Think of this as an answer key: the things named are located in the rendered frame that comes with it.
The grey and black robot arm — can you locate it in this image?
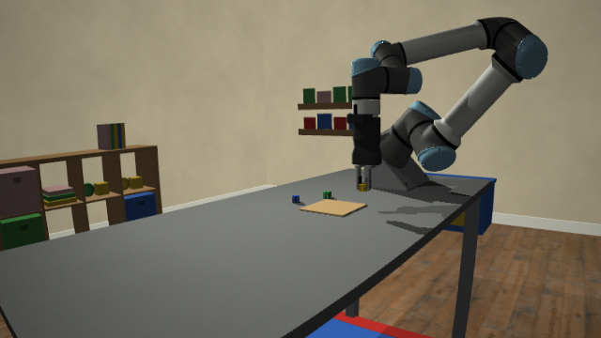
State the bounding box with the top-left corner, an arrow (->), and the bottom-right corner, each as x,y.
351,17 -> 548,172

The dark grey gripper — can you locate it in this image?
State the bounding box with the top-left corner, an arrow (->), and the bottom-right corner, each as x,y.
347,100 -> 382,191

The tan flat mat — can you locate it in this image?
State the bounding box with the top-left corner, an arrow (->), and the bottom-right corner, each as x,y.
300,199 -> 367,217

